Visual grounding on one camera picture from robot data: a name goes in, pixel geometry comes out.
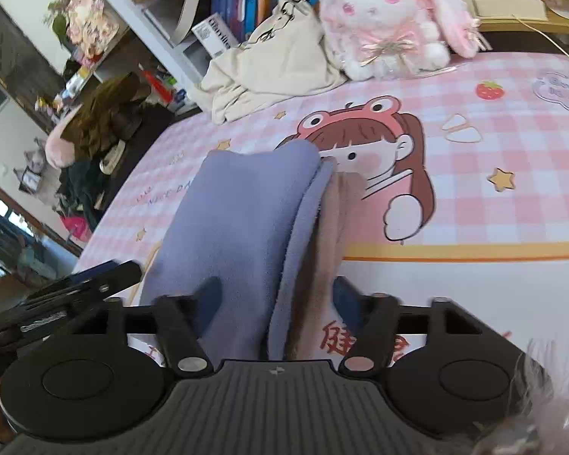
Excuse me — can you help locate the dark framed board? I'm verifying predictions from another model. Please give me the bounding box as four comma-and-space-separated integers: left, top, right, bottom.
0, 0, 63, 101

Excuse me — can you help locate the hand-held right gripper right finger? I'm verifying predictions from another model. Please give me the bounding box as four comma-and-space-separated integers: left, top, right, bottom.
334, 277, 494, 374

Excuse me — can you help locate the thick white book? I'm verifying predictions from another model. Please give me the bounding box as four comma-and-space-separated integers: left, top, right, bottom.
471, 0, 549, 23

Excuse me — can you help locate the pink checkered printed table mat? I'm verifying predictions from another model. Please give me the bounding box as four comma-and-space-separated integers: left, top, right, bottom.
72, 51, 569, 368

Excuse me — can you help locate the pink floral decoration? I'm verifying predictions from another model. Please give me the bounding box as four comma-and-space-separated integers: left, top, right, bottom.
44, 0, 120, 58

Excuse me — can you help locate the white barcode box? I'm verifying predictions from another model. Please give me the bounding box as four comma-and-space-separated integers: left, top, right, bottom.
191, 12, 234, 56

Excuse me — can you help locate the cream canvas bag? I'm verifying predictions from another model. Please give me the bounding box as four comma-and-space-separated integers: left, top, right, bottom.
199, 0, 348, 125

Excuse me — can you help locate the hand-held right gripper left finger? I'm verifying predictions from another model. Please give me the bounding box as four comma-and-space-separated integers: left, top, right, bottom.
66, 277, 223, 373

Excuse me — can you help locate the white pink plush bunny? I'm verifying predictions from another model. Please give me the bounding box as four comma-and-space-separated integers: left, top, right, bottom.
319, 0, 485, 82

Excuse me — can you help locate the white cord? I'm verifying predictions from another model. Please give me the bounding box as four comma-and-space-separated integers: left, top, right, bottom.
511, 13, 569, 58

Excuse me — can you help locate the fuzzy pink sleeve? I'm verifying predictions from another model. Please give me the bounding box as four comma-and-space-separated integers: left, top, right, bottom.
473, 340, 569, 455

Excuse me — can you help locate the dark brown cloth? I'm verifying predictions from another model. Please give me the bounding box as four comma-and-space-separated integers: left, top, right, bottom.
58, 72, 153, 160

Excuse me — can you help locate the white wooden bookshelf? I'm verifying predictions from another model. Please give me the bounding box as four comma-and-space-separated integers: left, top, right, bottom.
73, 0, 569, 107

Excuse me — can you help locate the pink fluffy cloth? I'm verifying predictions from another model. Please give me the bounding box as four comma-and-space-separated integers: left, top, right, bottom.
44, 103, 87, 170

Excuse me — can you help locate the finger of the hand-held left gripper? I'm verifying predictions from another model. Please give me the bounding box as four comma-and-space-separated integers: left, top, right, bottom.
27, 260, 143, 314

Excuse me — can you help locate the pile of dark clothes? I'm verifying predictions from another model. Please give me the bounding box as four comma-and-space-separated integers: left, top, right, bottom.
56, 158, 120, 229

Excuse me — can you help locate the red tassel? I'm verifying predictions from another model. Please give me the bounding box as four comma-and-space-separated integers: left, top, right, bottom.
139, 67, 174, 104

